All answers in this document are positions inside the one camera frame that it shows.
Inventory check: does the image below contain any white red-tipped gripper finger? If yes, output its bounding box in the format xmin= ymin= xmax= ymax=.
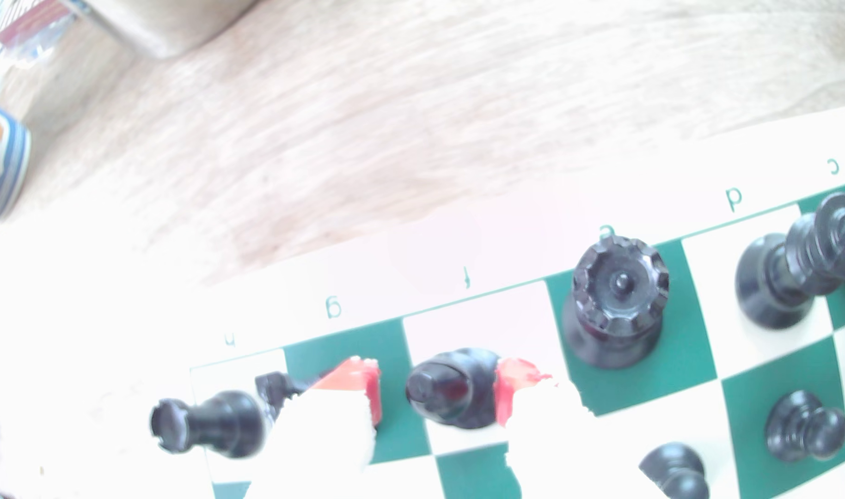
xmin=245 ymin=356 xmax=384 ymax=499
xmin=495 ymin=358 xmax=658 ymax=499

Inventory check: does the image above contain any black bishop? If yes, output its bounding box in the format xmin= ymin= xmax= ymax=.
xmin=405 ymin=348 xmax=501 ymax=431

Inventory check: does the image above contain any green white chess mat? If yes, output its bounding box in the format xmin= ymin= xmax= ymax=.
xmin=138 ymin=100 xmax=845 ymax=499

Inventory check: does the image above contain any black knight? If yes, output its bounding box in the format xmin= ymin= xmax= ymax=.
xmin=255 ymin=371 xmax=314 ymax=411

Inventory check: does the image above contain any black rook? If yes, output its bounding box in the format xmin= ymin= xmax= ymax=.
xmin=150 ymin=390 xmax=269 ymax=460

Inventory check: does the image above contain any black pawn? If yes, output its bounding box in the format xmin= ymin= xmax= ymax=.
xmin=639 ymin=442 xmax=711 ymax=499
xmin=765 ymin=389 xmax=845 ymax=463

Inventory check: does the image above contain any black queen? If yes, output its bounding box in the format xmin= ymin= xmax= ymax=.
xmin=561 ymin=236 xmax=671 ymax=370

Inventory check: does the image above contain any black king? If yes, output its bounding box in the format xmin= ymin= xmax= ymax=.
xmin=735 ymin=193 xmax=845 ymax=330

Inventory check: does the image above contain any red white packet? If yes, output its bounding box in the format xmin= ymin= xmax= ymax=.
xmin=0 ymin=0 xmax=77 ymax=51

